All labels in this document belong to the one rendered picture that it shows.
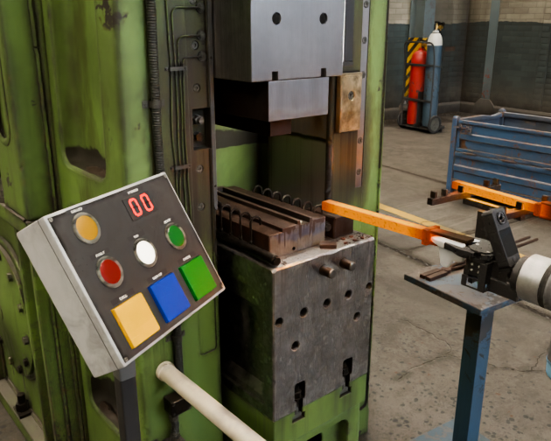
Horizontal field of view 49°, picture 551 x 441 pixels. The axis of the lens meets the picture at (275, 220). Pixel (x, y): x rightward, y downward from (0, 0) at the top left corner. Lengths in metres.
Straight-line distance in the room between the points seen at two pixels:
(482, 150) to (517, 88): 5.02
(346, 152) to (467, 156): 3.64
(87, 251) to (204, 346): 0.73
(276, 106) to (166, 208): 0.40
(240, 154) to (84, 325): 1.11
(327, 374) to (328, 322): 0.17
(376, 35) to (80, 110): 0.90
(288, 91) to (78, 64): 0.59
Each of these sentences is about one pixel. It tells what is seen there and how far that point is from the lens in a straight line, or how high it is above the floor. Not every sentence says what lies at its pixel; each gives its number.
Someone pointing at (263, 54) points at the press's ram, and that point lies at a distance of 1.44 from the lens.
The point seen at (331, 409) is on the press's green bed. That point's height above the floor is 0.40.
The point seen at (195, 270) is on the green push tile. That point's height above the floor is 1.02.
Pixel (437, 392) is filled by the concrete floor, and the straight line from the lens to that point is 2.75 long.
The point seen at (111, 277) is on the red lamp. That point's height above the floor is 1.08.
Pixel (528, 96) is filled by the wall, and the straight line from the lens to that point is 10.25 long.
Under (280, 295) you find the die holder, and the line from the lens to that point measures 1.54.
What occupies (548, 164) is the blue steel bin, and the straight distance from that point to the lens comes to 5.12.
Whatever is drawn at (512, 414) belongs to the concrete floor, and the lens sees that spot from 2.71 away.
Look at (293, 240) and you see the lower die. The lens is 1.59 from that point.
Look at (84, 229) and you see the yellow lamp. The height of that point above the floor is 1.16.
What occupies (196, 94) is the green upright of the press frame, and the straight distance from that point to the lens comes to 1.51.
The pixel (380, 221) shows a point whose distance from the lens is 1.40.
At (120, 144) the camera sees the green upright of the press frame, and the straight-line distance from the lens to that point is 1.43.
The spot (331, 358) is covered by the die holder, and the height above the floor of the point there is 0.58.
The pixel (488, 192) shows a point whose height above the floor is 1.01.
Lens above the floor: 1.50
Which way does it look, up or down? 18 degrees down
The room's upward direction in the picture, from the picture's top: straight up
